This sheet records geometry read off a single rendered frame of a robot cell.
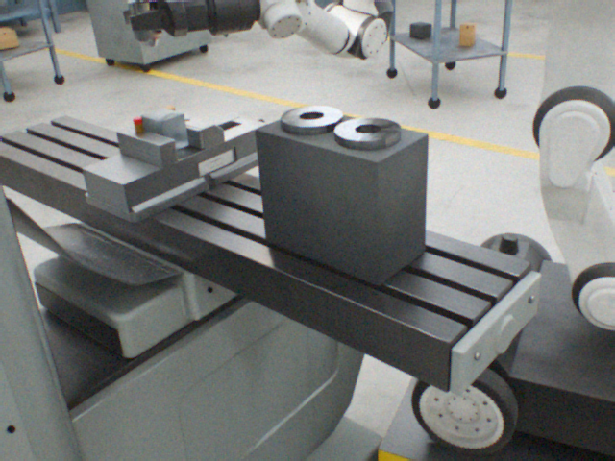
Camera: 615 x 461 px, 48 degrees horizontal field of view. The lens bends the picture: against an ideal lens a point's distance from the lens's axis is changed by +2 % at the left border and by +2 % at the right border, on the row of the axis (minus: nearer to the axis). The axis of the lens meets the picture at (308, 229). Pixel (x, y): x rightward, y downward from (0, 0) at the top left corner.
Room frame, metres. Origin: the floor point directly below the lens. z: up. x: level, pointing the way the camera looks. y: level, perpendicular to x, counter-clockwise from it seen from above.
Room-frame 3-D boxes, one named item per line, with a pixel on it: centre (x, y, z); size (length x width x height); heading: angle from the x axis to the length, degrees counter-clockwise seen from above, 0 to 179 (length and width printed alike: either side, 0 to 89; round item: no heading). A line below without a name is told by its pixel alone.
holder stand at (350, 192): (0.90, -0.05, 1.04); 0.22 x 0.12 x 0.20; 47
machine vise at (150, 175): (1.20, 0.23, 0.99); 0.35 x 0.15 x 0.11; 137
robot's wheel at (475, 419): (1.01, -0.28, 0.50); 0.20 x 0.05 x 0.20; 64
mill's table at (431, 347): (1.14, 0.20, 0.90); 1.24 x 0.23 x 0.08; 48
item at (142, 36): (1.18, 0.25, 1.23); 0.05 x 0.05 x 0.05
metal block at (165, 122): (1.18, 0.25, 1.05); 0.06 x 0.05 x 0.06; 47
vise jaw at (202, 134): (1.22, 0.21, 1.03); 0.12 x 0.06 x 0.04; 47
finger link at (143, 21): (1.15, 0.23, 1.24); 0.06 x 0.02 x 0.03; 113
